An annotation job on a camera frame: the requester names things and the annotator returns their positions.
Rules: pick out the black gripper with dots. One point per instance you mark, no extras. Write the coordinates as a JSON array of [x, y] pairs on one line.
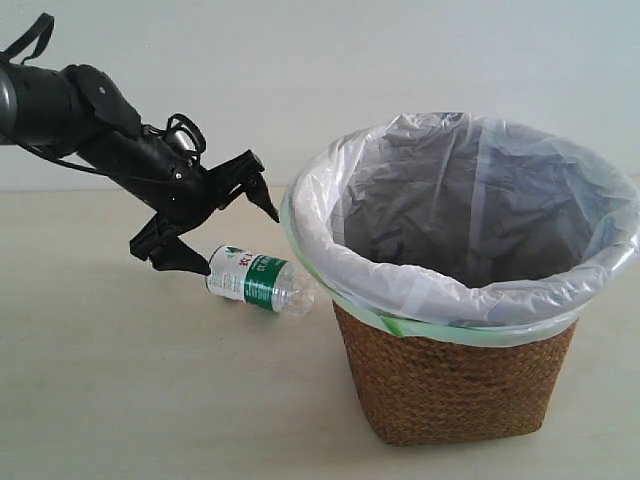
[[184, 196]]

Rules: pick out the green-capped clear water bottle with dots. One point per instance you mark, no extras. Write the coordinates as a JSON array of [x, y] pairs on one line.
[[268, 282]]

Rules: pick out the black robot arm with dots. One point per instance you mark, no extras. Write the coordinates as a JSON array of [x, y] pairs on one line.
[[80, 111]]

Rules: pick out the translucent white bin liner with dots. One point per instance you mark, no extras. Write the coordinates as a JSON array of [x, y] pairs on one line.
[[462, 228]]

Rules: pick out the woven wicker waste basket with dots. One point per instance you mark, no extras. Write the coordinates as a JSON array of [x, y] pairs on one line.
[[419, 391]]

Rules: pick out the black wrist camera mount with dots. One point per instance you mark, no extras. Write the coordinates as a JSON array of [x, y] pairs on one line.
[[184, 136]]

